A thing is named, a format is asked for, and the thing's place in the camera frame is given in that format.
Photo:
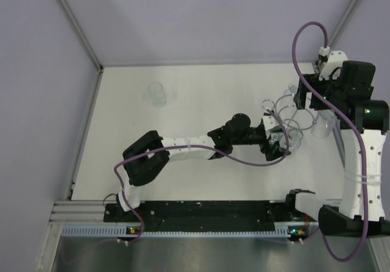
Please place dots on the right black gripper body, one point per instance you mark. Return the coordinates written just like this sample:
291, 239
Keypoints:
329, 88

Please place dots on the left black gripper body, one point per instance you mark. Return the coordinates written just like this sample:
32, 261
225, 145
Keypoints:
264, 147

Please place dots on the clear wine glass four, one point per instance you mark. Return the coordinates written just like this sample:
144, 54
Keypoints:
293, 142

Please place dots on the clear wine glass three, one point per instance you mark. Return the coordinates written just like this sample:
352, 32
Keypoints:
324, 123

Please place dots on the clear wine glass one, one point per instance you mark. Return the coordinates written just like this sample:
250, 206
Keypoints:
157, 94

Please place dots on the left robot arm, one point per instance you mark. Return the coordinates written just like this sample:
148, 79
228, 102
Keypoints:
144, 160

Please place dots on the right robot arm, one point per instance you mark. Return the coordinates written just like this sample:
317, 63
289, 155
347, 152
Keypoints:
347, 85

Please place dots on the clear wine glass two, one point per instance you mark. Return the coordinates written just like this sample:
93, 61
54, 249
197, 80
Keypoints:
291, 91

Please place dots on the chrome wine glass rack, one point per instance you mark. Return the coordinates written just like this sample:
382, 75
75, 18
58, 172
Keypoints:
296, 121

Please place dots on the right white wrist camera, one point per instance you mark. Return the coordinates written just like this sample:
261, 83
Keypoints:
329, 63

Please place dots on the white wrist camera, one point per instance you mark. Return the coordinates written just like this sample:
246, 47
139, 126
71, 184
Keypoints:
271, 124
329, 63

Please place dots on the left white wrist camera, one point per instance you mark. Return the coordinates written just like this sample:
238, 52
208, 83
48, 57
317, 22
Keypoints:
271, 124

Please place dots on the aluminium frame post right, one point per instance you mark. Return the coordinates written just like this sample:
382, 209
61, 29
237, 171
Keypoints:
344, 21

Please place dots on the aluminium frame post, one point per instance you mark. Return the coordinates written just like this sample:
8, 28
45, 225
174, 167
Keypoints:
80, 34
344, 21

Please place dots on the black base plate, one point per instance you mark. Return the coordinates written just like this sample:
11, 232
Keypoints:
217, 216

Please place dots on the grey cable duct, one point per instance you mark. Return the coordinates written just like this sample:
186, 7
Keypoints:
106, 231

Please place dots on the aluminium frame post left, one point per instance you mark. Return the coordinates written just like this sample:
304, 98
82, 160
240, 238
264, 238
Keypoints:
80, 34

